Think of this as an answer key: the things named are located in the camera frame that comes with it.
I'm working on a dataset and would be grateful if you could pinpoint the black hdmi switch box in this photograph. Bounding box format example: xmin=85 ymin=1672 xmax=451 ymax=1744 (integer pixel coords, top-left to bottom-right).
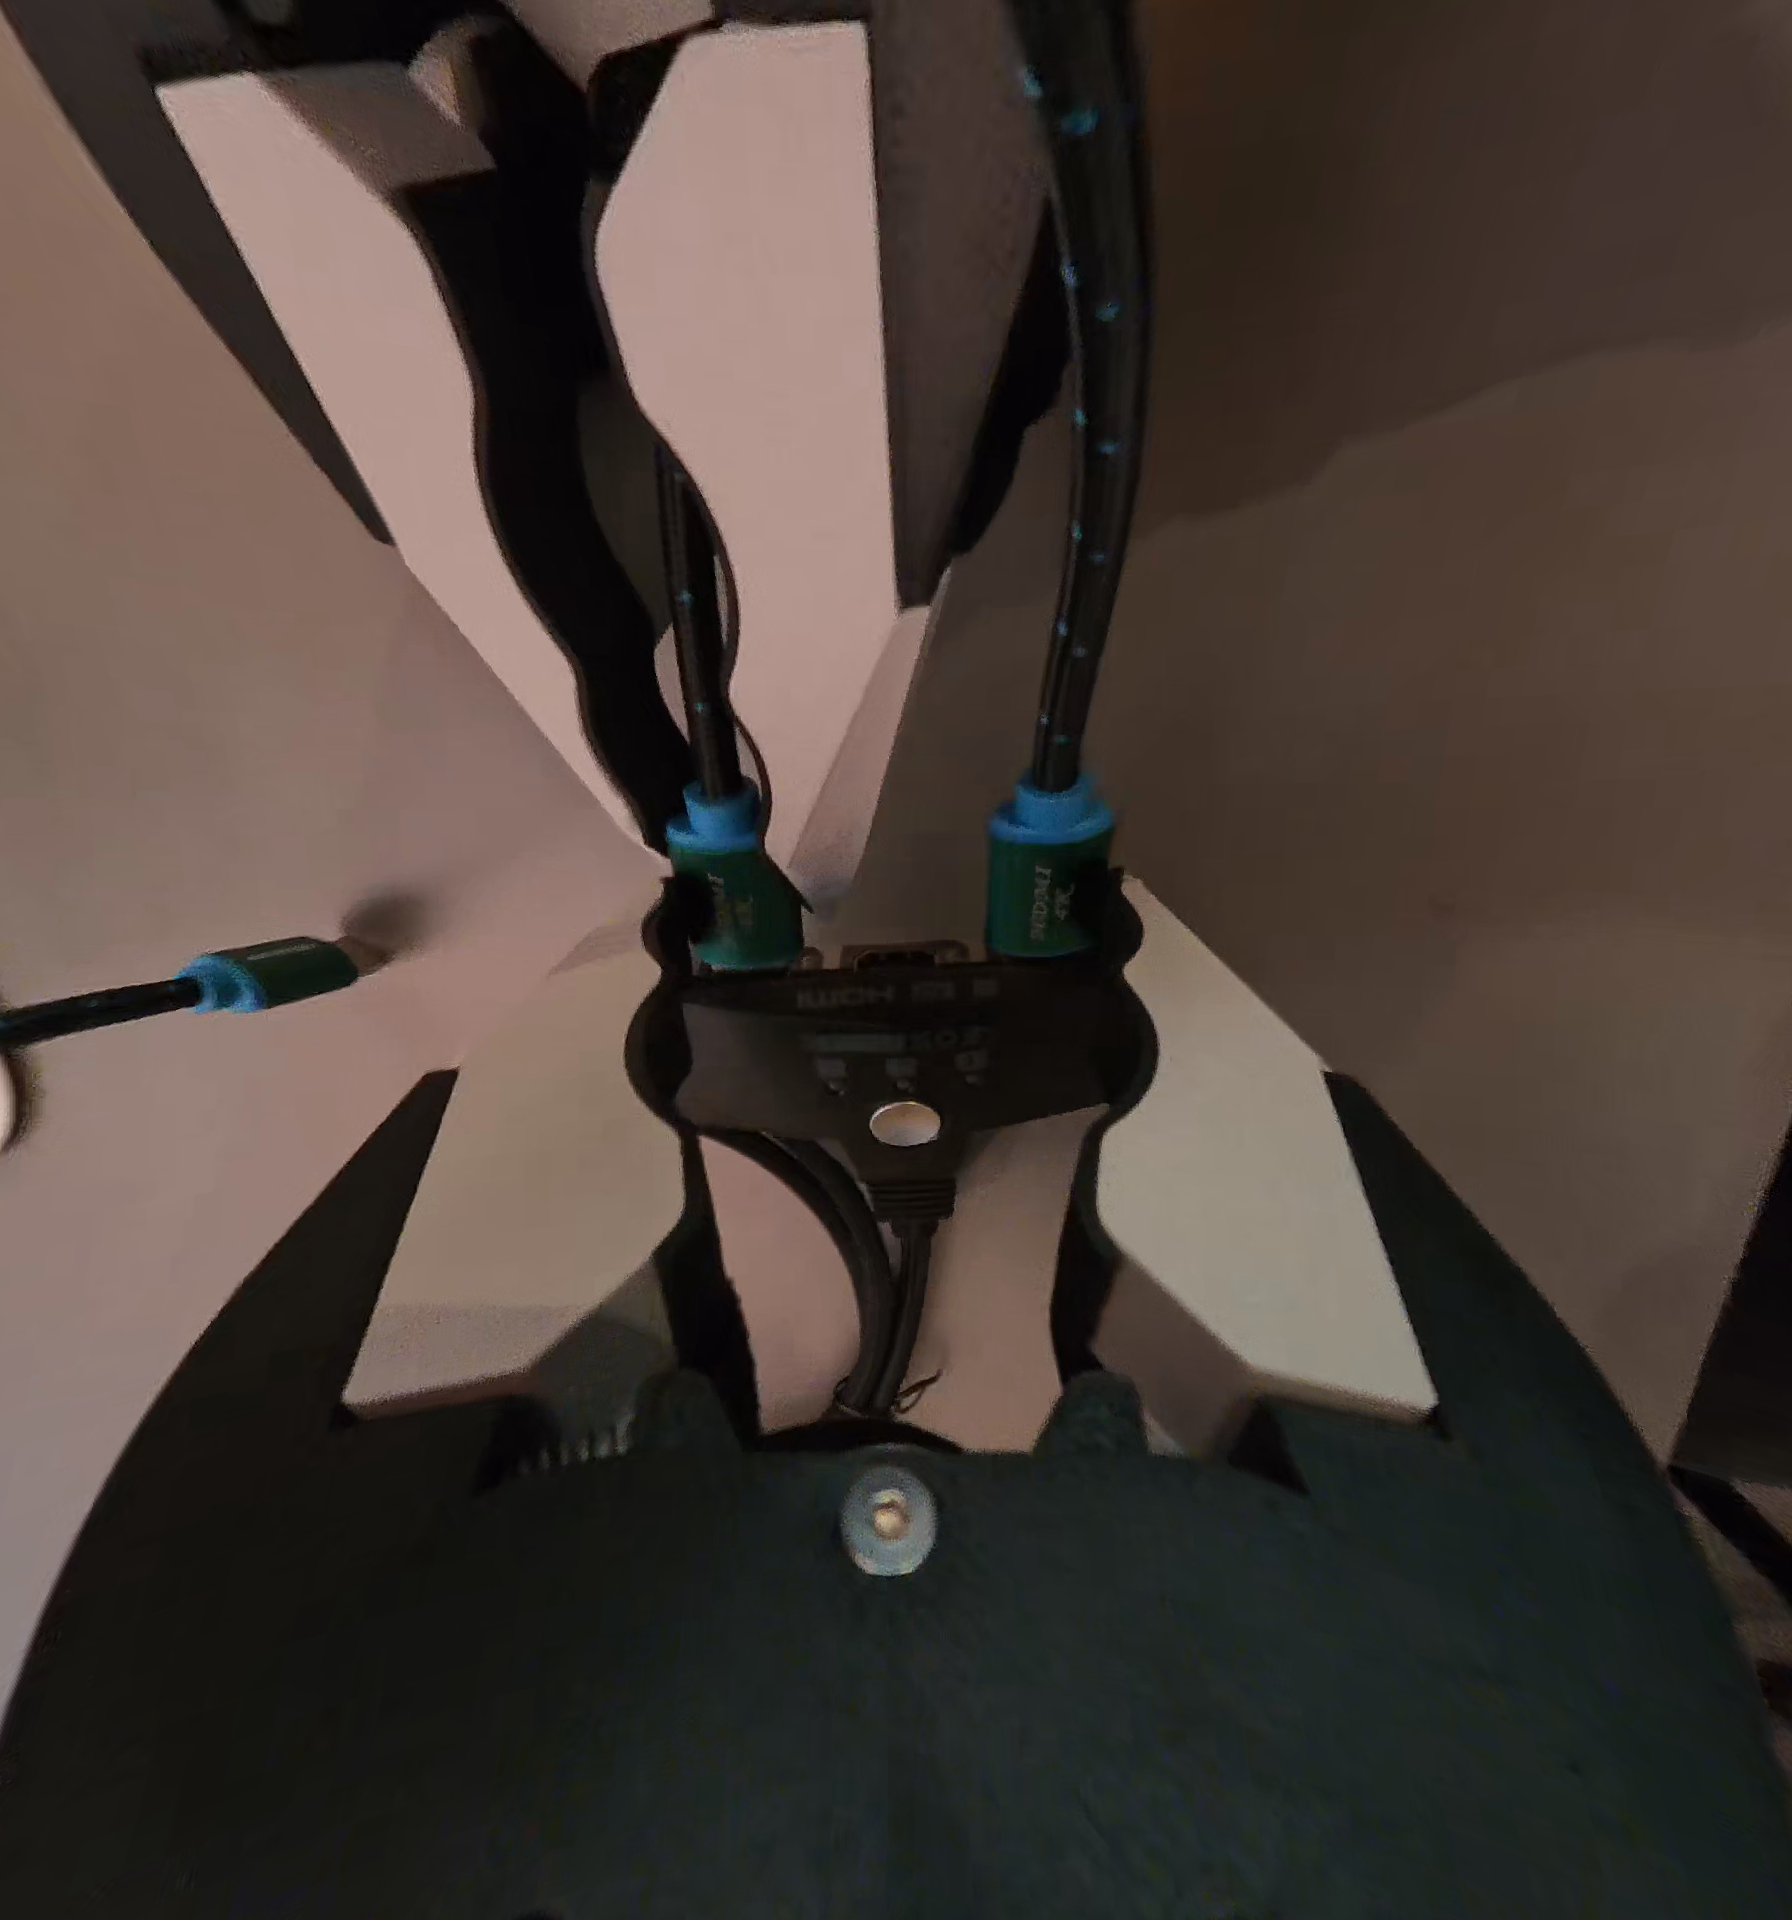
xmin=624 ymin=929 xmax=1155 ymax=1155

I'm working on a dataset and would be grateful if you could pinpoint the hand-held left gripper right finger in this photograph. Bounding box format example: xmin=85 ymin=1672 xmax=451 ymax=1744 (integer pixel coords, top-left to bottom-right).
xmin=1048 ymin=882 xmax=1440 ymax=1419

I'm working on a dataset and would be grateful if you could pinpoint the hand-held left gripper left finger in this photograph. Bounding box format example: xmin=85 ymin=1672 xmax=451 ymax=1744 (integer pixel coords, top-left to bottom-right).
xmin=338 ymin=896 xmax=764 ymax=1432

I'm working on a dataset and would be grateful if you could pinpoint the black blue-flecked hdmi cable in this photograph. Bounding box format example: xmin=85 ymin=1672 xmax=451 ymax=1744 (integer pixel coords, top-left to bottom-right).
xmin=0 ymin=934 xmax=380 ymax=1070
xmin=652 ymin=442 xmax=816 ymax=974
xmin=982 ymin=0 xmax=1155 ymax=965

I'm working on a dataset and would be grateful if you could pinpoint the thin black switch cable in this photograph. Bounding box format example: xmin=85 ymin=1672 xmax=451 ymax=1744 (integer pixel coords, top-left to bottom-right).
xmin=717 ymin=1132 xmax=963 ymax=1419

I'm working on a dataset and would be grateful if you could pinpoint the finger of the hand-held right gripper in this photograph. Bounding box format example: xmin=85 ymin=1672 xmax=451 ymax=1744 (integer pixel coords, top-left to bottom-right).
xmin=161 ymin=41 xmax=695 ymax=869
xmin=589 ymin=24 xmax=930 ymax=888

